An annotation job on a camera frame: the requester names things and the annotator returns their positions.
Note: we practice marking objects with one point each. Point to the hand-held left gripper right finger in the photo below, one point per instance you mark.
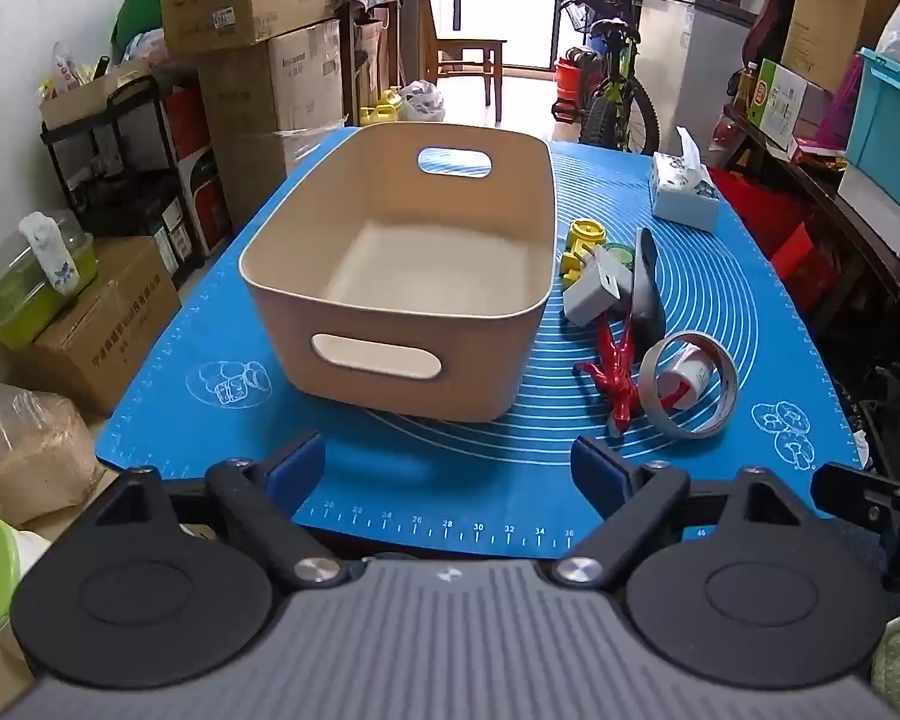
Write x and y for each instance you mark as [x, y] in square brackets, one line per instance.
[592, 469]

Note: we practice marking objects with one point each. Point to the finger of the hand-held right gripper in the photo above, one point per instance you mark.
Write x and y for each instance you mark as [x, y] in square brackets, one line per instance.
[862, 491]

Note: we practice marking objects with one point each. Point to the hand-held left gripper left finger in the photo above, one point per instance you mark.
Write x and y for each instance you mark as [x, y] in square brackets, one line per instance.
[298, 471]

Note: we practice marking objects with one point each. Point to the grey tape roll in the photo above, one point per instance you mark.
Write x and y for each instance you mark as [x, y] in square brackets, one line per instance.
[652, 390]

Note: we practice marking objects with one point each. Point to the beige plastic storage bin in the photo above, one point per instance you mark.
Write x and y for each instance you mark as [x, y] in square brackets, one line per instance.
[390, 330]

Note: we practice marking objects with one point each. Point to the black plastic tool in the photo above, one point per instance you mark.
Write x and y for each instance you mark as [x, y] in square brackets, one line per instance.
[646, 285]

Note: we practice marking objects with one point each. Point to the blue silicone baking mat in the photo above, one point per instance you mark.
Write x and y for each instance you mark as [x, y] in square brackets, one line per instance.
[457, 480]

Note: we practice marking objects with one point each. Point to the white power adapter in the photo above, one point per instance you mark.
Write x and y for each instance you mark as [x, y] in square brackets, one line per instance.
[596, 292]

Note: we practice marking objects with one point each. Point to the green round lid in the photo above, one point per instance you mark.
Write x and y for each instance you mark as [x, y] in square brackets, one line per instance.
[621, 253]

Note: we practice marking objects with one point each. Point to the printed brown cardboard box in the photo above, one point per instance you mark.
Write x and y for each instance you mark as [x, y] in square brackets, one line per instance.
[112, 337]

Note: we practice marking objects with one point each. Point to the yellow plastic toy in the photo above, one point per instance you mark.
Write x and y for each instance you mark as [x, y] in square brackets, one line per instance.
[579, 240]

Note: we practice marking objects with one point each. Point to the clear bag of grain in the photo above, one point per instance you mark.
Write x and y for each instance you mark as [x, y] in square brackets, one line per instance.
[30, 450]

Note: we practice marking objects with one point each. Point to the dark wooden side table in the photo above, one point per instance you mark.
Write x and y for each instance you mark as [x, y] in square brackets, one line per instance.
[855, 217]

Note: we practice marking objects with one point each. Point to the white patterned tissue box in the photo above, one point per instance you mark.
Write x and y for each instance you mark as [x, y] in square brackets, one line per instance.
[682, 191]

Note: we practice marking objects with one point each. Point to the red bags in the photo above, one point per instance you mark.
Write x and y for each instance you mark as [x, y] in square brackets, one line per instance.
[765, 210]

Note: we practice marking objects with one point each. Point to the red white box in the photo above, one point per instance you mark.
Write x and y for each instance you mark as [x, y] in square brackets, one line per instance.
[202, 187]

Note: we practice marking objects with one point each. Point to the green clear-lid container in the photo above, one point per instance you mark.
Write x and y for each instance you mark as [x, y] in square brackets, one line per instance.
[22, 292]

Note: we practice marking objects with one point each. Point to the black shelf cart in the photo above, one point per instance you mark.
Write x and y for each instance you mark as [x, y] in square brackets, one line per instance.
[131, 165]

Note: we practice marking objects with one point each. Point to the large taped cardboard box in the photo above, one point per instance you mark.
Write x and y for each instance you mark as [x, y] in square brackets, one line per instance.
[277, 112]

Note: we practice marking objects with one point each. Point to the black green bicycle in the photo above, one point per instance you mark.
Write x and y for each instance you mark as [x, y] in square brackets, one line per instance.
[619, 101]

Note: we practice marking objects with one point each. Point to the yellow plastic jug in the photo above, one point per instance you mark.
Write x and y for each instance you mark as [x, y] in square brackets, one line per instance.
[381, 109]

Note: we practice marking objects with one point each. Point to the teal storage box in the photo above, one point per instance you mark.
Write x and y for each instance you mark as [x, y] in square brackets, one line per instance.
[889, 120]

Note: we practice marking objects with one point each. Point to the red bucket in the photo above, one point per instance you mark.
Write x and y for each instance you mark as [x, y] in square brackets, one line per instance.
[570, 82]

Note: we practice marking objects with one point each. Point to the white plastic bag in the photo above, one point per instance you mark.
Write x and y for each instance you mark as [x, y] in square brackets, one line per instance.
[422, 101]

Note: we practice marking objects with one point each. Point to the green white carton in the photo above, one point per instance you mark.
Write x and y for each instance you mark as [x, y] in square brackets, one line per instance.
[784, 101]

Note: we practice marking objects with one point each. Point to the open cardboard box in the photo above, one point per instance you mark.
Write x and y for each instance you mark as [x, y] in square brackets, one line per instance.
[90, 101]

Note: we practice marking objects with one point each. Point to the white chest freezer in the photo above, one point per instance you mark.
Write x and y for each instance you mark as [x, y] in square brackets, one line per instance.
[694, 52]

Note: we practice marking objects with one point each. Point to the wooden chair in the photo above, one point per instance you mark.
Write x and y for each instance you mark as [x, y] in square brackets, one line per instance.
[469, 52]

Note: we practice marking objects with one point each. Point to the tall brown cardboard box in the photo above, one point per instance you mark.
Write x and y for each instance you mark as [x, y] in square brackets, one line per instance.
[832, 15]

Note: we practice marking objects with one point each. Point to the green bag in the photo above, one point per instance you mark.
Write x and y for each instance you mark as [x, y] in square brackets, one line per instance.
[139, 7]

